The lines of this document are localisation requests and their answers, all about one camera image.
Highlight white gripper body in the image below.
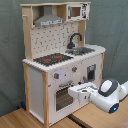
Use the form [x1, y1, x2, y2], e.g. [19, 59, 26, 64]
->
[68, 83, 98, 102]

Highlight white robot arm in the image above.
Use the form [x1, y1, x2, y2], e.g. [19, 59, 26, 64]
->
[68, 79, 128, 114]

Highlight wooden toy kitchen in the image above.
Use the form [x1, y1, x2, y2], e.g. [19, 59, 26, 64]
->
[22, 2, 105, 128]

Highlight toy oven door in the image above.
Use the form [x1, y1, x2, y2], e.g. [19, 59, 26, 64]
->
[55, 80, 74, 111]

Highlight grey ice dispenser panel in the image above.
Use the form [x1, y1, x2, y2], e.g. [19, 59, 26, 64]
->
[87, 65, 96, 81]

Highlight red right oven knob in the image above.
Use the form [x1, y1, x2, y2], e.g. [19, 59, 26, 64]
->
[71, 66, 78, 73]

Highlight red oven knob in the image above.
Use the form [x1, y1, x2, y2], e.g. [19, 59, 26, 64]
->
[54, 73, 59, 79]
[71, 66, 78, 73]

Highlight red left oven knob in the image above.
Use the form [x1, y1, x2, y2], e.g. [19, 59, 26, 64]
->
[54, 73, 59, 79]

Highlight metal toy sink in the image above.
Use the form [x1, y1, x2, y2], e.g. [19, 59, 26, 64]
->
[65, 47, 95, 56]

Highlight black stovetop red burners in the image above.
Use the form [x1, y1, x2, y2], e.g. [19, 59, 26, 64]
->
[34, 53, 71, 66]

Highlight black toy faucet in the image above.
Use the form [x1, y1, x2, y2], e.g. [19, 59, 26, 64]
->
[67, 33, 82, 49]

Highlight toy microwave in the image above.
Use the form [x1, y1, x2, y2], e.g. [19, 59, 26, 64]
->
[67, 3, 90, 20]

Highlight grey range hood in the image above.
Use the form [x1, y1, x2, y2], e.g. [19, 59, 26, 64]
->
[35, 5, 64, 27]

